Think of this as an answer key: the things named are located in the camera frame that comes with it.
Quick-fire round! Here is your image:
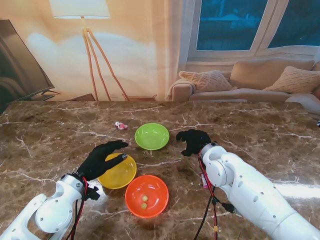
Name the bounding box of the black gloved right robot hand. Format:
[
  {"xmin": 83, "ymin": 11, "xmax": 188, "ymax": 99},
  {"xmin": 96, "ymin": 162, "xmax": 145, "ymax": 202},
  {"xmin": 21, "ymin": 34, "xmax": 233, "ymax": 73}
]
[{"xmin": 175, "ymin": 129, "xmax": 213, "ymax": 157}]

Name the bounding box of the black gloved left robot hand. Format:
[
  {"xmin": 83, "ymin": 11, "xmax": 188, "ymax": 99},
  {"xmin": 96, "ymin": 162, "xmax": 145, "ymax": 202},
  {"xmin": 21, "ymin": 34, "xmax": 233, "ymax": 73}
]
[{"xmin": 75, "ymin": 140, "xmax": 130, "ymax": 181}]

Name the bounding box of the yellow plastic bowl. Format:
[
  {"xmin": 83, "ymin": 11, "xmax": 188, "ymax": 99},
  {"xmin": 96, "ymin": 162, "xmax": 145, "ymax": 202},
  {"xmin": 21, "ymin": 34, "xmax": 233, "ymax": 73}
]
[{"xmin": 96, "ymin": 152, "xmax": 138, "ymax": 190}]

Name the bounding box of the green plastic bowl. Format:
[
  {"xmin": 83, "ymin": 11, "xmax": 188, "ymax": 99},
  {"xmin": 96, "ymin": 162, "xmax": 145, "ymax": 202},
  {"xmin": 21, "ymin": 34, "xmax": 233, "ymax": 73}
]
[{"xmin": 134, "ymin": 122, "xmax": 171, "ymax": 151}]

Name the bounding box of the pink white wrapped candy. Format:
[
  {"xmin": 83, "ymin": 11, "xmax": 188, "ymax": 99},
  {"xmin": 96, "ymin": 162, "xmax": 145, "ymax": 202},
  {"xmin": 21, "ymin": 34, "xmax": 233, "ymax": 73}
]
[{"xmin": 114, "ymin": 120, "xmax": 129, "ymax": 131}]

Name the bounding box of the beige knitted cushion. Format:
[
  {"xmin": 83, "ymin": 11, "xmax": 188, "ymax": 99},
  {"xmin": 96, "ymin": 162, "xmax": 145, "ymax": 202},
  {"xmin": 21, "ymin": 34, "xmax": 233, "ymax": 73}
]
[
  {"xmin": 262, "ymin": 65, "xmax": 320, "ymax": 94},
  {"xmin": 178, "ymin": 69, "xmax": 234, "ymax": 93}
]

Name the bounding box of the orange plastic bowl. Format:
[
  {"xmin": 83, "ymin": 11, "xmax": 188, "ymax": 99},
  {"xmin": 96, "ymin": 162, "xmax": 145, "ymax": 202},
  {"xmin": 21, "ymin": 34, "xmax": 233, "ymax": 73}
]
[{"xmin": 124, "ymin": 174, "xmax": 170, "ymax": 219}]

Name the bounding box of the low brown wooden table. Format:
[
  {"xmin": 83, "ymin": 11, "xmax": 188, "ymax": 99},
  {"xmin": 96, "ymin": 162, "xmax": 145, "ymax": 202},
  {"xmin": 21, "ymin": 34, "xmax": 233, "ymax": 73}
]
[{"xmin": 67, "ymin": 93, "xmax": 97, "ymax": 102}]

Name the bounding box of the beige sofa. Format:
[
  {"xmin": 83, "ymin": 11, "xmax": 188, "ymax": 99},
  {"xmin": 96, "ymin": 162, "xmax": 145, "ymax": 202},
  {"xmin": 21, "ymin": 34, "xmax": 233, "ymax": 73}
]
[{"xmin": 167, "ymin": 57, "xmax": 320, "ymax": 115}]

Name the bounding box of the white sheer curtain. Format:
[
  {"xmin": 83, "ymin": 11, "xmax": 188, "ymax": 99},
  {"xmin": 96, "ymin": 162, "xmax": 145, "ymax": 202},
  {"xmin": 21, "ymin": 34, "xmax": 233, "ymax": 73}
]
[{"xmin": 159, "ymin": 0, "xmax": 203, "ymax": 102}]

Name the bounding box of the white framed window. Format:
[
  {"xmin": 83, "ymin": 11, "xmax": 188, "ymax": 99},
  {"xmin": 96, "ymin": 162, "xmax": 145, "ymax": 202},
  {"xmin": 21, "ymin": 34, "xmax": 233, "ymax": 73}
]
[{"xmin": 187, "ymin": 0, "xmax": 320, "ymax": 62}]

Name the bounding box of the flat screen television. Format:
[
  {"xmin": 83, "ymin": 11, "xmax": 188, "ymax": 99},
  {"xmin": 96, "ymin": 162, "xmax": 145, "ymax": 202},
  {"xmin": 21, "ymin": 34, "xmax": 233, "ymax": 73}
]
[{"xmin": 0, "ymin": 18, "xmax": 62, "ymax": 102}]

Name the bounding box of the tripod floor lamp white shade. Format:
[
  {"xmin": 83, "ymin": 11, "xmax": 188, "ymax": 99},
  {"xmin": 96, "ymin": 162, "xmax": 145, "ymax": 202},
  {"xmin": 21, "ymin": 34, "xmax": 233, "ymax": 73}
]
[{"xmin": 49, "ymin": 0, "xmax": 130, "ymax": 102}]

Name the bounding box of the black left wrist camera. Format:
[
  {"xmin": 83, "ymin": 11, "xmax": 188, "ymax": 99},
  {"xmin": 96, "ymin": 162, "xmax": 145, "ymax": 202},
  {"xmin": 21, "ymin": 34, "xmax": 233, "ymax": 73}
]
[{"xmin": 84, "ymin": 185, "xmax": 101, "ymax": 201}]

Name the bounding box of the red left arm cable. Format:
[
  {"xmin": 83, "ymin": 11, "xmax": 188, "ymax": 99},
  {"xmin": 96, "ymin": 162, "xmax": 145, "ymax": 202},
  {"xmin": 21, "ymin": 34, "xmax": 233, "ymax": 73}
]
[{"xmin": 68, "ymin": 176, "xmax": 88, "ymax": 240}]

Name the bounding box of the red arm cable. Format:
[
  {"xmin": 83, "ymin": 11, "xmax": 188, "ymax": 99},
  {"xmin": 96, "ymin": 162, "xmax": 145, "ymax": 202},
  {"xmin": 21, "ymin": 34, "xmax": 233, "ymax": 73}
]
[
  {"xmin": 198, "ymin": 149, "xmax": 219, "ymax": 240},
  {"xmin": 68, "ymin": 176, "xmax": 88, "ymax": 240}
]

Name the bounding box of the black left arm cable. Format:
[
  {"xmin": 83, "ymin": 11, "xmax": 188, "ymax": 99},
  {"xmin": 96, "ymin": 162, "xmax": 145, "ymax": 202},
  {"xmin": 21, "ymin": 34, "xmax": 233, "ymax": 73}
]
[{"xmin": 66, "ymin": 197, "xmax": 86, "ymax": 240}]

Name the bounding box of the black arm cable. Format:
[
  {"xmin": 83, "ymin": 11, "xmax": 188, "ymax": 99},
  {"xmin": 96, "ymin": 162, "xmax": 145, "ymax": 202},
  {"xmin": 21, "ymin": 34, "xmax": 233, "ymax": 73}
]
[
  {"xmin": 66, "ymin": 197, "xmax": 86, "ymax": 240},
  {"xmin": 193, "ymin": 194, "xmax": 238, "ymax": 240}
]

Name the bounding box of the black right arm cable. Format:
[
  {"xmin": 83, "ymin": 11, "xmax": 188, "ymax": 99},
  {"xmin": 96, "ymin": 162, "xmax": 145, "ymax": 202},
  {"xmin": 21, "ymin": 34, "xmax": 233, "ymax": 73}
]
[{"xmin": 193, "ymin": 194, "xmax": 238, "ymax": 240}]

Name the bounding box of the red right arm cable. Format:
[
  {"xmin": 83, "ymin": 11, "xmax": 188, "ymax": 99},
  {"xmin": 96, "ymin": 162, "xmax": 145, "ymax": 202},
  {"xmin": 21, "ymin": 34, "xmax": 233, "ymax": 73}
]
[{"xmin": 198, "ymin": 149, "xmax": 219, "ymax": 240}]

